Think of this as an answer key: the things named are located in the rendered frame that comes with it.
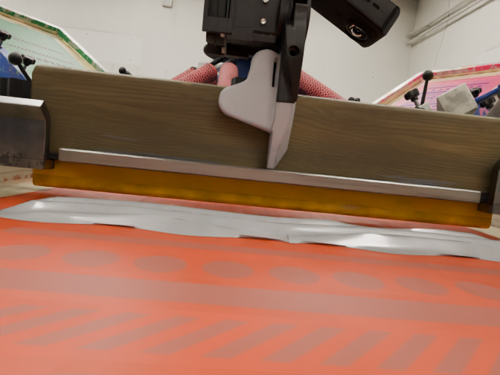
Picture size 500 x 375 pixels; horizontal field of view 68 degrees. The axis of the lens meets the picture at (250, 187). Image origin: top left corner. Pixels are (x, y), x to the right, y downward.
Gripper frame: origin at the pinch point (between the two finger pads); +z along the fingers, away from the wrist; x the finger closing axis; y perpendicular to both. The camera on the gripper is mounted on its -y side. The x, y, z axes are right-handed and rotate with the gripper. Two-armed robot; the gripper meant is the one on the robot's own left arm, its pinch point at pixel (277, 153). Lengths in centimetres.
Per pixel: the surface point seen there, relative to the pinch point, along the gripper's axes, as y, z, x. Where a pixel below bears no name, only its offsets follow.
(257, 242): 2.1, 5.3, 11.4
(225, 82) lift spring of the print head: 6, -16, -58
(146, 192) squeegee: 10.9, 4.4, 0.5
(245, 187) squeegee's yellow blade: 2.5, 3.1, 0.5
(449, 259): -9.7, 5.3, 11.3
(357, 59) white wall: -139, -123, -413
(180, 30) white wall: 71, -131, -413
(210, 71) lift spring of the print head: 11, -20, -68
